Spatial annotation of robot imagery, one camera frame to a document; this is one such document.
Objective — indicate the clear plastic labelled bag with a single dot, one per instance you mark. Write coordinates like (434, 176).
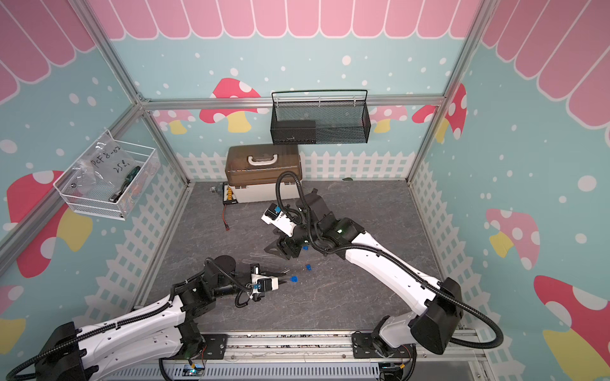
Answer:
(104, 165)

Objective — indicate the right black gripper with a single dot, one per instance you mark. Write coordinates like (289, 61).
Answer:
(283, 244)

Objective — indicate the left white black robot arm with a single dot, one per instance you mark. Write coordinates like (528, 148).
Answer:
(163, 330)

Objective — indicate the brown lid storage toolbox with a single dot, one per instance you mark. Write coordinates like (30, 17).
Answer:
(252, 170)

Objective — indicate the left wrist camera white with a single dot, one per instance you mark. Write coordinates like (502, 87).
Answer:
(263, 284)

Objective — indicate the black yellow battery charger board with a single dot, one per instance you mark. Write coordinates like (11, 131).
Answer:
(228, 197)

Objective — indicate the black box in mesh basket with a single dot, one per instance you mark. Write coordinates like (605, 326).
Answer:
(294, 132)

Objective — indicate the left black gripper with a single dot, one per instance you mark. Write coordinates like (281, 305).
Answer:
(271, 274)

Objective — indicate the white wire wall basket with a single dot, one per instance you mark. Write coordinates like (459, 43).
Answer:
(147, 157)

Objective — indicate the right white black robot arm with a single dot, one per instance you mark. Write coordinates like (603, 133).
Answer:
(436, 306)

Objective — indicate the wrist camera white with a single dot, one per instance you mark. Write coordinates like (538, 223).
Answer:
(276, 217)
(263, 284)

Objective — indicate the black mesh wall basket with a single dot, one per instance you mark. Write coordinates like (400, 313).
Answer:
(341, 116)

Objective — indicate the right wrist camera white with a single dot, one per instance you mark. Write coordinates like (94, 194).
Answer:
(276, 217)

